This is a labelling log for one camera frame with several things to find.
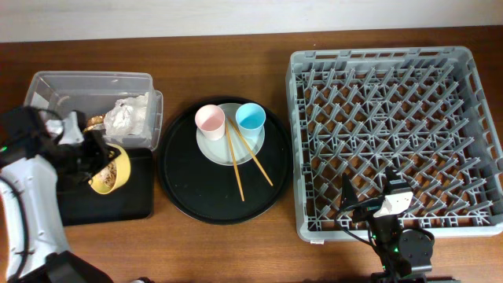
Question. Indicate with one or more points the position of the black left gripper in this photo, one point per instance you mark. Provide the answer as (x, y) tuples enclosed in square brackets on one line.
[(104, 153)]

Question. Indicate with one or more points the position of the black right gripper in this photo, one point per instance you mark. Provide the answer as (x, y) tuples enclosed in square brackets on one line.
[(367, 211)]

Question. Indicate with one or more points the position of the gold foil wrapper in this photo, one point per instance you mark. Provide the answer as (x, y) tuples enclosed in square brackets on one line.
[(95, 123)]

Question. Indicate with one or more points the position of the yellow bowl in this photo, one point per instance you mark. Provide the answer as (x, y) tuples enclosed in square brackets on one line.
[(123, 171)]

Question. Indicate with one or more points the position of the food scraps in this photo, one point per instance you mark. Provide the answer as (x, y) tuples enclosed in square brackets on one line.
[(107, 176)]

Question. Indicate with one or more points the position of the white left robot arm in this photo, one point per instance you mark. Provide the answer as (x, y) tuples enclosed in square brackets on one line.
[(32, 160)]

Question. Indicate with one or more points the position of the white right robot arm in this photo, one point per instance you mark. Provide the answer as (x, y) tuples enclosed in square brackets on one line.
[(405, 254)]

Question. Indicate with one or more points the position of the grey dishwasher rack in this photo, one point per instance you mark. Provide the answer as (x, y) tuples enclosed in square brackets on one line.
[(421, 111)]

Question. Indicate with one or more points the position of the clear plastic bin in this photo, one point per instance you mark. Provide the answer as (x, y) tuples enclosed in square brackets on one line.
[(96, 93)]

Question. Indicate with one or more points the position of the black rectangular tray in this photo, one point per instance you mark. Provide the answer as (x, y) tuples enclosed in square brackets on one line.
[(79, 204)]

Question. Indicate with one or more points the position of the blue plastic cup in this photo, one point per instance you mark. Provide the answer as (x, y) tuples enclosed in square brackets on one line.
[(250, 118)]

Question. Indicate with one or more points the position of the round black tray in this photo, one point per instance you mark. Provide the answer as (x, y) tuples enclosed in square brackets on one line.
[(223, 194)]

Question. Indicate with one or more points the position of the pink plastic cup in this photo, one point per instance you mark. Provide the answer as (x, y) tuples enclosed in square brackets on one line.
[(210, 120)]

